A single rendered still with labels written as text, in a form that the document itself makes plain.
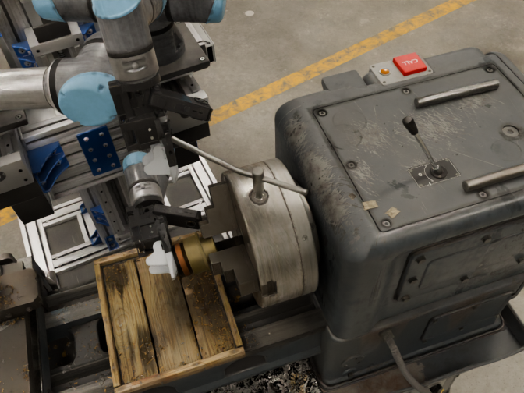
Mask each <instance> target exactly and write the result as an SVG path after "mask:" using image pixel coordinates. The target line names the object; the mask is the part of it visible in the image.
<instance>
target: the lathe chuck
mask: <svg viewBox="0 0 524 393"><path fill-rule="evenodd" d="M257 166H260V167H261V168H263V170H264V175H265V176H267V177H270V178H273V179H274V176H273V174H272V173H271V170H270V169H269V167H267V166H266V165H265V163H263V162H262V161H260V162H257V163H254V164H251V165H245V166H242V167H240V168H242V169H245V170H248V171H252V170H253V168H254V167H257ZM229 172H231V171H230V170H228V171H225V172H222V174H221V180H222V181H225V177H224V174H226V173H228V174H226V179H227V183H228V188H229V192H230V195H231V198H232V204H233V207H234V211H235V216H236V220H237V223H238V225H239V228H238V229H236V230H232V236H233V237H235V236H240V235H242V236H243V241H244V244H245V247H246V251H247V253H248V255H249V257H250V260H251V263H252V265H253V268H254V270H255V272H256V274H257V277H258V280H259V282H260V285H266V284H267V282H268V281H273V282H274V283H275V290H276V292H274V294H272V295H268V294H267V295H264V296H262V294H261V291H257V292H253V293H252V294H253V297H254V299H255V300H256V302H257V304H258V305H259V307H261V308H264V307H267V306H272V305H274V304H277V303H281V302H284V301H287V300H290V299H294V298H296V297H299V296H301V295H302V294H303V267H302V262H301V257H300V253H299V247H298V243H297V240H296V234H295V232H294V228H293V226H292V221H291V218H290V216H289V212H288V209H287V207H286V204H285V201H284V198H283V196H282V194H281V190H280V189H279V187H278V186H274V185H271V184H268V183H264V191H265V192H266V193H267V199H266V200H265V201H264V202H263V203H256V202H254V201H252V199H251V194H252V192H253V179H252V178H249V177H246V176H244V175H240V174H237V173H235V172H234V173H229Z"/></svg>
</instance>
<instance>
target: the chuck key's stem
mask: <svg viewBox="0 0 524 393"><path fill-rule="evenodd" d="M252 175H253V191H254V192H255V194H256V196H255V198H257V199H259V200H261V199H262V197H263V194H262V192H263V191H264V182H261V180H262V178H263V177H264V170H263V168H261V167H260V166H257V167H254V168H253V170H252Z"/></svg>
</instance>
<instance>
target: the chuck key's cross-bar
mask: <svg viewBox="0 0 524 393"><path fill-rule="evenodd" d="M171 139H172V142H173V143H175V144H177V145H179V146H180V147H183V148H185V149H187V150H189V151H191V152H193V153H195V154H198V155H200V156H201V157H203V158H206V159H207V160H209V161H212V162H214V163H215V164H217V165H220V166H222V167H224V168H227V169H228V170H230V171H232V172H235V173H237V174H240V175H244V176H246V177H249V178H253V175H252V172H251V171H248V170H245V169H242V168H238V167H236V166H234V165H232V164H230V163H228V162H227V161H223V160H222V159H220V158H217V157H215V156H214V155H212V154H209V153H207V152H206V151H204V150H201V149H199V148H197V147H195V146H193V145H191V144H189V143H187V142H185V141H183V140H180V139H179V138H177V137H174V136H172V137H171ZM261 182H265V183H268V184H271V185H274V186H278V187H281V188H283V189H287V190H291V191H293V192H296V193H300V194H302V195H305V196H306V195H307V194H308V191H309V190H308V189H304V188H302V187H299V186H295V185H292V184H289V183H287V182H283V181H280V180H277V179H273V178H270V177H267V176H265V175H264V177H263V178H262V180H261Z"/></svg>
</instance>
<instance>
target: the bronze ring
mask: <svg viewBox="0 0 524 393"><path fill-rule="evenodd" d="M194 234H195V235H192V236H190V237H187V238H184V239H183V240H182V243H176V244H175V245H173V246H171V249H172V254H173V257H174V260H175V263H176V266H177V268H178V270H179V273H180V274H181V276H182V277H185V276H186V277H187V276H189V275H191V273H194V274H195V275H196V274H200V273H202V272H205V271H209V272H210V271H211V266H210V264H211V262H210V259H209V256H208V255H209V254H211V253H215V252H218V249H217V247H216V245H215V242H214V239H213V237H212V236H211V237H208V238H206V239H204V238H203V237H201V238H200V237H199V235H198V233H197V232H195V233H194Z"/></svg>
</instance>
